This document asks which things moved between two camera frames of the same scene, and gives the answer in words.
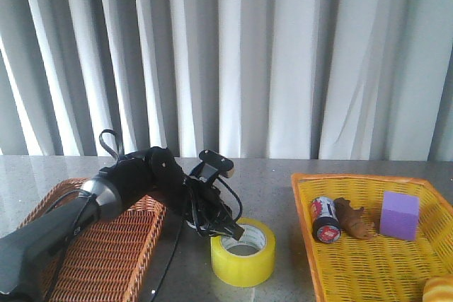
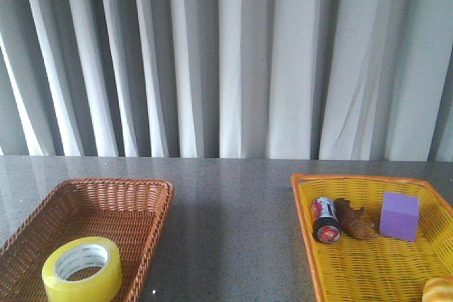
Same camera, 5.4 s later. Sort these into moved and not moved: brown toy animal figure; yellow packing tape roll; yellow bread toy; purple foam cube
Moved: yellow packing tape roll
Not moved: yellow bread toy; brown toy animal figure; purple foam cube
